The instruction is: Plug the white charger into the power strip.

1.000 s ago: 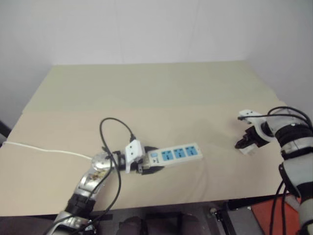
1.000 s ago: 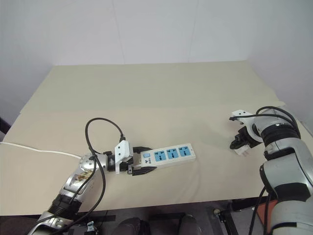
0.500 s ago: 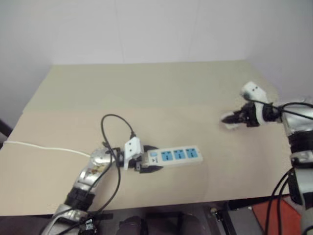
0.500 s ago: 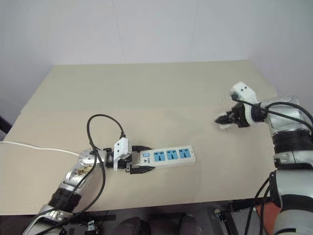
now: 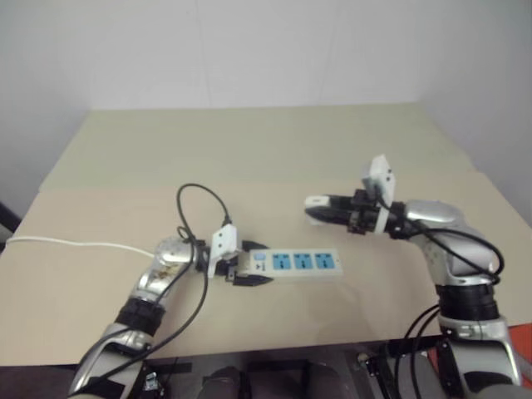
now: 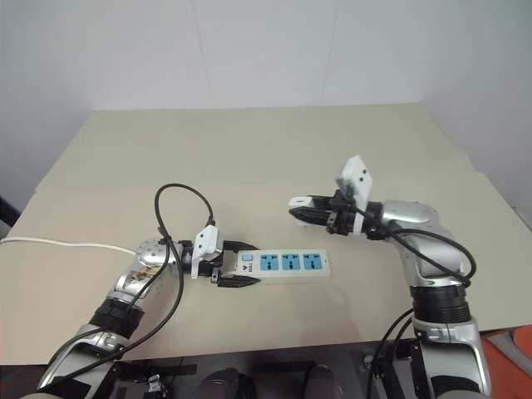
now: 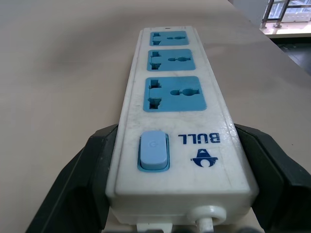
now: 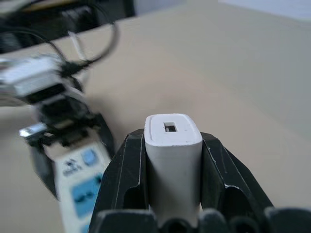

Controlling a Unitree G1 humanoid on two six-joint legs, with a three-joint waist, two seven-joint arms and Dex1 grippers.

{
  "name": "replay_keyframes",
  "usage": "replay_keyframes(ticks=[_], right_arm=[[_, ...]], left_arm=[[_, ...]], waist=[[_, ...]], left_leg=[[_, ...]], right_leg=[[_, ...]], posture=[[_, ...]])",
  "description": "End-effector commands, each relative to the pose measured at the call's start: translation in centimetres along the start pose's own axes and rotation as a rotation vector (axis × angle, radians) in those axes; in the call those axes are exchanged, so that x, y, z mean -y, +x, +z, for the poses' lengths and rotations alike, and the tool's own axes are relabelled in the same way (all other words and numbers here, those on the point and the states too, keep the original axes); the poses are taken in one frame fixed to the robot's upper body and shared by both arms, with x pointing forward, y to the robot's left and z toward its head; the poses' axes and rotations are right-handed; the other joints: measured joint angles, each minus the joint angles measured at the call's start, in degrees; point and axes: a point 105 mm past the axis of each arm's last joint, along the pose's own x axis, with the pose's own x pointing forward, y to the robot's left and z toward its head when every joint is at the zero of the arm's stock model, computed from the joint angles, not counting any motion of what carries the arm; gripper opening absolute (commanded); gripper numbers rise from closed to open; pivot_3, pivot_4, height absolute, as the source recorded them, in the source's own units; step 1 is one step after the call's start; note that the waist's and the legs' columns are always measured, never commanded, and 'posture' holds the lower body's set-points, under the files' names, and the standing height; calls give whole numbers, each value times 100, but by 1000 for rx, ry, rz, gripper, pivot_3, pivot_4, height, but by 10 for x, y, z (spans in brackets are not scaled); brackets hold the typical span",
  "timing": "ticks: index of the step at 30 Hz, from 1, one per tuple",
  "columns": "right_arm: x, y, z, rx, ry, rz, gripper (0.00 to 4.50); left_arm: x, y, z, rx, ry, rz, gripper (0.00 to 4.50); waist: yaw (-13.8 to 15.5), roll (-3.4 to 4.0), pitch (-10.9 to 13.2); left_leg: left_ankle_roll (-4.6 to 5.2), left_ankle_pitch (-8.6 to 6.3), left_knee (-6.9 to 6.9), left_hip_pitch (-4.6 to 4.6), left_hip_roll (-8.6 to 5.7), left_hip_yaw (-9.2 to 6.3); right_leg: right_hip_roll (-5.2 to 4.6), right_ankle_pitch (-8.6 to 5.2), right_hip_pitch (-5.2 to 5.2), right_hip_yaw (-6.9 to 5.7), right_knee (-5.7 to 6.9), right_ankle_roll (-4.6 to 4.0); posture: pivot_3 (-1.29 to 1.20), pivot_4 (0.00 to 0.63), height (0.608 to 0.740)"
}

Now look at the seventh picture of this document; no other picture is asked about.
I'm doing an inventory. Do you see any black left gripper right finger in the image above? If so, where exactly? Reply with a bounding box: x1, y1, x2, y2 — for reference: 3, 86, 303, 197
233, 123, 311, 233

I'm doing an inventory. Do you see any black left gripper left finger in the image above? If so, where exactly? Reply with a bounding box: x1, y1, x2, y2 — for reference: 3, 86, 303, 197
26, 123, 120, 233

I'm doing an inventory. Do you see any white blue-socket power strip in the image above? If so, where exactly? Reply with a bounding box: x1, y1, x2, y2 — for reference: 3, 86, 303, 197
105, 25, 259, 233

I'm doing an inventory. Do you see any metal railing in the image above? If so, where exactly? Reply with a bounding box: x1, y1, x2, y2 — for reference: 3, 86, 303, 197
260, 0, 311, 29

